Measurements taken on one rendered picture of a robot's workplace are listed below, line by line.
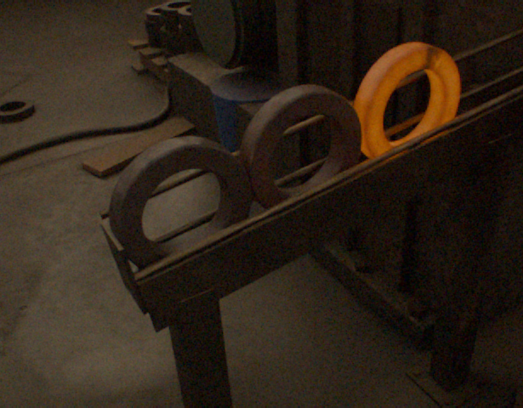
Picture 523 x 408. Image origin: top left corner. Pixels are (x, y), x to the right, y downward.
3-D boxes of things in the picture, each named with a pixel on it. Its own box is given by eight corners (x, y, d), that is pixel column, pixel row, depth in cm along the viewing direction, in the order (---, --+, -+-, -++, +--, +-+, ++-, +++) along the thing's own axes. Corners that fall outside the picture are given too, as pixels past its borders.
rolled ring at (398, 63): (347, 105, 82) (332, 98, 85) (389, 192, 94) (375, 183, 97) (443, 19, 84) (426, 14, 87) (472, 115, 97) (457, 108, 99)
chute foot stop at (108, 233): (123, 285, 84) (99, 222, 77) (127, 282, 84) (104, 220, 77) (144, 315, 78) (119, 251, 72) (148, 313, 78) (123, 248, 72)
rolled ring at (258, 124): (353, 68, 80) (338, 61, 83) (234, 129, 75) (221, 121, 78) (370, 179, 92) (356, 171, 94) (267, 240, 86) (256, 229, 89)
